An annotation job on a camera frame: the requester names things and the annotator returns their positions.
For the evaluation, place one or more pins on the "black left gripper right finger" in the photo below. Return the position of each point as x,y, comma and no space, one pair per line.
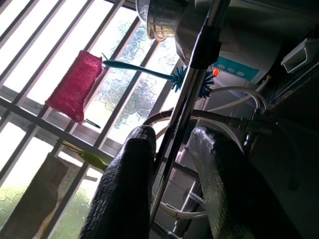
231,194

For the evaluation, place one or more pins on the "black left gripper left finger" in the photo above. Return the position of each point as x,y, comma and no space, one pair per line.
127,179

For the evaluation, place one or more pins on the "green plastic peg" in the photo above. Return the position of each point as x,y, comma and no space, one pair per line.
93,159

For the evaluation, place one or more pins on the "brown hanging cloth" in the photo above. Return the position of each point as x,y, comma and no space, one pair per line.
32,199

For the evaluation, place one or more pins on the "pink mesh scrubber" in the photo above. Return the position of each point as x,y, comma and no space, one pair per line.
74,84

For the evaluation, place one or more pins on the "blue bottle brush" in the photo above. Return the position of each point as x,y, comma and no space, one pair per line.
139,69

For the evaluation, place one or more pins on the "white window grille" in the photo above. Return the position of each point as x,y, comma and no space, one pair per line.
25,108

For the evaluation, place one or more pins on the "white water purifier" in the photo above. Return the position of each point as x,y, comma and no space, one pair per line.
236,67

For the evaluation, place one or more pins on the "steel cup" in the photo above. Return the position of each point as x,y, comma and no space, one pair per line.
159,20

